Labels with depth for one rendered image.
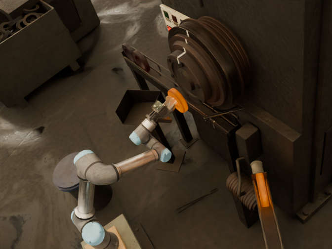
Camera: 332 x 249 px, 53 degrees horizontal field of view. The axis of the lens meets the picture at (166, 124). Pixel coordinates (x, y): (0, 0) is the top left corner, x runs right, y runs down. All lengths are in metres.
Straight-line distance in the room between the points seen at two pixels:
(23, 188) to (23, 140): 0.61
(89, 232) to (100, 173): 0.42
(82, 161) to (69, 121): 1.77
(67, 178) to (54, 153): 0.90
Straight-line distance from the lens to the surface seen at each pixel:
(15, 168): 3.50
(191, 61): 1.49
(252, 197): 1.83
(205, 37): 1.45
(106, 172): 1.70
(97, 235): 1.95
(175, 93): 1.87
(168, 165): 2.68
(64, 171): 2.51
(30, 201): 3.16
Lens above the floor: 2.17
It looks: 47 degrees down
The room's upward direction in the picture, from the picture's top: 25 degrees counter-clockwise
